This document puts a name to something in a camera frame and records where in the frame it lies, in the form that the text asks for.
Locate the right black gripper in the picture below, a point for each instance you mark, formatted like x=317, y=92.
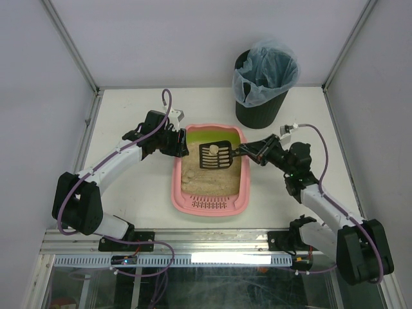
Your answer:
x=260, y=151

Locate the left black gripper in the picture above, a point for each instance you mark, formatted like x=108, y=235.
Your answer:
x=177, y=142

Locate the black litter scoop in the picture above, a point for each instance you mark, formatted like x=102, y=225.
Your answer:
x=224, y=158

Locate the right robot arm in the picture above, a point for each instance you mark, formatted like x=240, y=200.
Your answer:
x=359, y=247

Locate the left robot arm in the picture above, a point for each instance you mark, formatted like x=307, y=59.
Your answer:
x=78, y=197

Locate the litter clump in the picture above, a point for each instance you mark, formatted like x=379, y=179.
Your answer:
x=190, y=174
x=213, y=150

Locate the beige cat litter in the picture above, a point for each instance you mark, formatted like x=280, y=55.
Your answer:
x=223, y=182

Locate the black trash bin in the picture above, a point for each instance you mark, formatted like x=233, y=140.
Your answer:
x=258, y=117

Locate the blue plastic bin liner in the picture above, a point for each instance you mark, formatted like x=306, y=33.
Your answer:
x=269, y=70

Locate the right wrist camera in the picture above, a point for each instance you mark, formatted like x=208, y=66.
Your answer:
x=287, y=130

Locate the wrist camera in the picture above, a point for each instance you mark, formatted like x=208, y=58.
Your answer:
x=174, y=119
x=287, y=130

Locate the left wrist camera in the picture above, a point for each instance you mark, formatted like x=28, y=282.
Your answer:
x=174, y=119

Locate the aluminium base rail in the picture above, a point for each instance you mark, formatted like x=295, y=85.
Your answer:
x=183, y=241

